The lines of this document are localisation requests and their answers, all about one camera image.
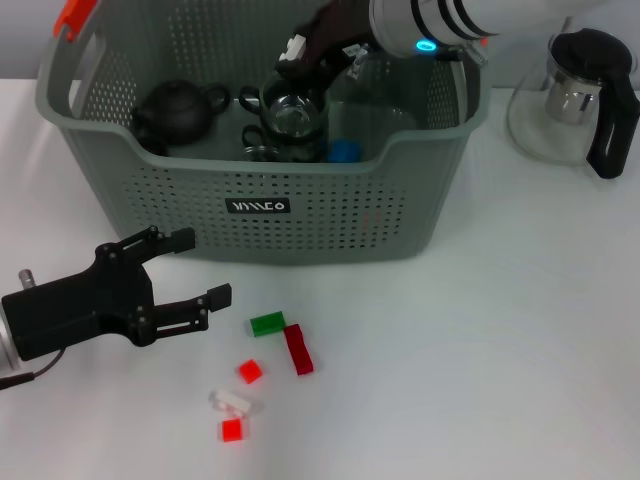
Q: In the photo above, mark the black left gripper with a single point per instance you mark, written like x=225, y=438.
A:
x=75, y=310

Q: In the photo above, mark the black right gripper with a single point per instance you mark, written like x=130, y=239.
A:
x=340, y=35

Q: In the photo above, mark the clear pinkish long block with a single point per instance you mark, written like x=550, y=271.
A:
x=292, y=47

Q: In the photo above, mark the glass teacup with black sleeve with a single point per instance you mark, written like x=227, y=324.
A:
x=252, y=135
x=292, y=115
x=257, y=154

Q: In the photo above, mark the green rectangular building block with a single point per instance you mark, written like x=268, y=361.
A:
x=267, y=324

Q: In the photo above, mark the blue square block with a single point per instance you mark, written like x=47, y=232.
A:
x=345, y=151

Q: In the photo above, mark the small red sloped block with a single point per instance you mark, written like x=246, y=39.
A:
x=249, y=371

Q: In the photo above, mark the dark red long block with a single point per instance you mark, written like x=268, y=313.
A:
x=298, y=350

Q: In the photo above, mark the red rounded building block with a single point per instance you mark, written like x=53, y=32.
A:
x=370, y=220

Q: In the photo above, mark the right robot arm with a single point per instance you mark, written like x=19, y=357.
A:
x=450, y=20

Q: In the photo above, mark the grey perforated storage bin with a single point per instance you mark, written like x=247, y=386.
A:
x=175, y=225

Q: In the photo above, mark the white long building block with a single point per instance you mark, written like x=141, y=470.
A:
x=227, y=401

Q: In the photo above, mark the small red square block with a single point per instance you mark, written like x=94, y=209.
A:
x=231, y=430

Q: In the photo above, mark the small black clay cup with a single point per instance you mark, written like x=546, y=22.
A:
x=152, y=145

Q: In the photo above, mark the black clay teapot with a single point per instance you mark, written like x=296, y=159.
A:
x=175, y=112

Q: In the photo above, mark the steel infuser insert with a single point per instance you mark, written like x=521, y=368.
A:
x=565, y=102

